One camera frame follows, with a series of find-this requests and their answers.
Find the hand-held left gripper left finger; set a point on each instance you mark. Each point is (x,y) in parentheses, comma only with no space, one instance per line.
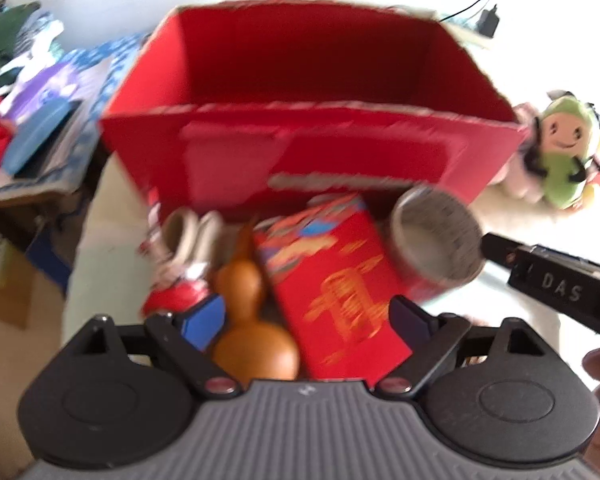
(205,319)

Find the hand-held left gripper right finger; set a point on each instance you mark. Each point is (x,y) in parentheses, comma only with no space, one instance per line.
(409,317)

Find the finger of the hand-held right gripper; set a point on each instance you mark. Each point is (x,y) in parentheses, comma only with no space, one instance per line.
(499,252)

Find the brown gourd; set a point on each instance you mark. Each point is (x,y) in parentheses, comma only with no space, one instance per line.
(252,340)

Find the printed tape roll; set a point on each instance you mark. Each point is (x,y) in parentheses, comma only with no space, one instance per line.
(430,240)

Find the red gift box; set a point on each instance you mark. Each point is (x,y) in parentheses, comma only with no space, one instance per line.
(335,280)

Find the red cardboard box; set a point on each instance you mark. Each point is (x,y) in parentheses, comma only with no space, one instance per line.
(305,70)

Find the green plush toy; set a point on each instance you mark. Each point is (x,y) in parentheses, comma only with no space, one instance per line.
(562,150)

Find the brown cardboard box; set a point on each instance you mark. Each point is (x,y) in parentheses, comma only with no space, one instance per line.
(10,275)

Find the black charger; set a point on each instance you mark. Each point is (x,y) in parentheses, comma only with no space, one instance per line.
(488,21)

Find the blue patterned cloth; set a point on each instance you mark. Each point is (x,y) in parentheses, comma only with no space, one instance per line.
(97,95)

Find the blue book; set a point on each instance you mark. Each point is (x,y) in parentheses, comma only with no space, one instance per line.
(37,132)

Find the pile of clothes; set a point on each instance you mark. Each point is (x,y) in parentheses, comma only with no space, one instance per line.
(40,40)

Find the green cloth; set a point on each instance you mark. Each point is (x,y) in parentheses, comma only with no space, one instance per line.
(5,30)

